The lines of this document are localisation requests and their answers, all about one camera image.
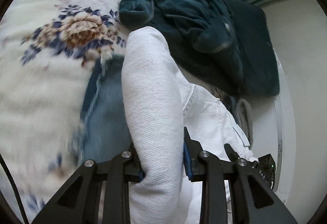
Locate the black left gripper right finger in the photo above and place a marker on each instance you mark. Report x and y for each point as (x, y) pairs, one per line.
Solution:
(252, 199)

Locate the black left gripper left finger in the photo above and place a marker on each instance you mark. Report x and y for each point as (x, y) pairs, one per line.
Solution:
(96, 192)

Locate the white pants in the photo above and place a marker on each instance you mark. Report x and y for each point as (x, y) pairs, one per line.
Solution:
(160, 103)

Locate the white bed headboard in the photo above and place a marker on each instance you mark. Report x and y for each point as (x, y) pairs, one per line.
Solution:
(274, 133)

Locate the blue folded jeans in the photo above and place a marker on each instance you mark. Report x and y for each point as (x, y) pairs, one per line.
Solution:
(104, 132)

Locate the dark teal pillow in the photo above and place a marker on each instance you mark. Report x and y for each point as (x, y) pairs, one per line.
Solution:
(249, 66)

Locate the floral bed blanket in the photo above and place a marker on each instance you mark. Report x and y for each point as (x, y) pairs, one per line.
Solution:
(48, 52)

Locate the dark teal velvet blanket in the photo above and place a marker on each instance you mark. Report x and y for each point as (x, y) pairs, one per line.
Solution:
(200, 33)

